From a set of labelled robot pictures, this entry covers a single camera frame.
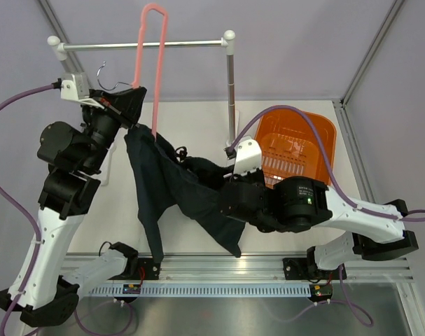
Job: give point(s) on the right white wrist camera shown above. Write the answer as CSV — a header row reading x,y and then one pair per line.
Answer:
x,y
247,156

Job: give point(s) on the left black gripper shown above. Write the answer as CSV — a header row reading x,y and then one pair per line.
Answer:
x,y
128,103

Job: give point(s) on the orange plastic basket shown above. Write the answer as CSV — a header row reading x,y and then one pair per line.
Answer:
x,y
289,148

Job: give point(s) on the dark navy shorts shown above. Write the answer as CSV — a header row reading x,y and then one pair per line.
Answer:
x,y
163,178

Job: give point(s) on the white slotted cable duct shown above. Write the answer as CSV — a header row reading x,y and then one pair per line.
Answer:
x,y
202,290

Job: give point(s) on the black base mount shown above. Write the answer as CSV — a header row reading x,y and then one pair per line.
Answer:
x,y
145,268
297,269

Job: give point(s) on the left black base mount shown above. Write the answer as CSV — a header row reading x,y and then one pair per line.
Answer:
x,y
145,268

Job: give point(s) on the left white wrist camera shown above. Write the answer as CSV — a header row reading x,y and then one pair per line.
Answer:
x,y
75,88

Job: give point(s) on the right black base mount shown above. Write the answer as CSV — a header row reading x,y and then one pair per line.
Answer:
x,y
297,269

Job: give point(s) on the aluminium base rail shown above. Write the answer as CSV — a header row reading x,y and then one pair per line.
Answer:
x,y
266,268

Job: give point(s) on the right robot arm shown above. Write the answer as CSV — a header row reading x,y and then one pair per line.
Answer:
x,y
372,232

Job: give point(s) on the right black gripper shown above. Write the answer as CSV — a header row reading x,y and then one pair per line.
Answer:
x,y
258,175

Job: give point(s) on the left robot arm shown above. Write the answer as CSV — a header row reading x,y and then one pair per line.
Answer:
x,y
41,295

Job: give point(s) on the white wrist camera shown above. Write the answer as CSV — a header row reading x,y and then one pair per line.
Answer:
x,y
247,156
75,88

